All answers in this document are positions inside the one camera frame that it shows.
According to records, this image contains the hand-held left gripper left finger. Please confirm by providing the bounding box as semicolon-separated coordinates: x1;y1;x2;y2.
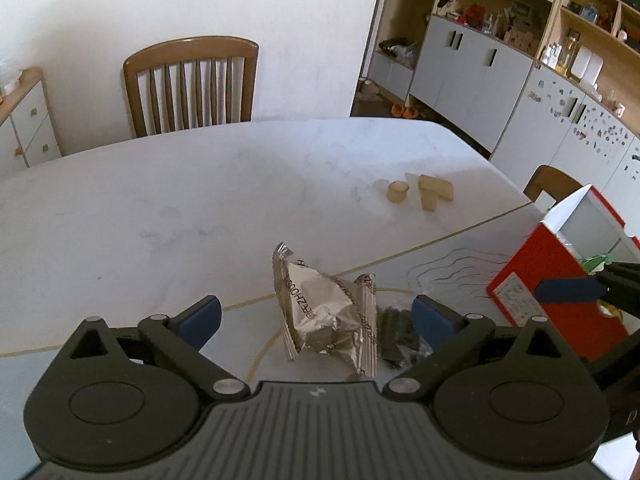
62;295;251;403

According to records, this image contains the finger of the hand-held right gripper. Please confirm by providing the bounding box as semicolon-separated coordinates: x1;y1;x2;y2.
534;259;640;318

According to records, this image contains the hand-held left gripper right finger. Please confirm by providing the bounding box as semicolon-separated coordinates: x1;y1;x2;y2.
382;294;576;404

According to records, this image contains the black packet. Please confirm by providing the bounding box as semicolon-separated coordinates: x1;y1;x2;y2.
377;305;433;369

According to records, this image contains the green packet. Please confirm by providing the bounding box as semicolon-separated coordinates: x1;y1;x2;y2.
577;254;613;274

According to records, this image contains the red and white cardboard box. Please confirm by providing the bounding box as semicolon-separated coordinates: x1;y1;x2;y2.
486;184;640;363

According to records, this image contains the silver foil packet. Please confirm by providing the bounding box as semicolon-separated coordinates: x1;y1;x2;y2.
272;242;378;381

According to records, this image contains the wooden slat-back chair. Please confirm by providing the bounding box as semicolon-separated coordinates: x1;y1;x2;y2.
122;36;260;139
522;165;584;212

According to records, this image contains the beige small cup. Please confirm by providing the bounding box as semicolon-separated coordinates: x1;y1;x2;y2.
386;181;411;206

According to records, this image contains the white canister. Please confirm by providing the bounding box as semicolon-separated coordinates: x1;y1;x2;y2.
570;45;606;86

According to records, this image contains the white storage cabinet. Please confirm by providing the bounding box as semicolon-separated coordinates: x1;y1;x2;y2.
350;0;640;221

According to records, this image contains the white wooden drawer cabinet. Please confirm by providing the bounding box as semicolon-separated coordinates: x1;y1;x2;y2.
0;66;63;176

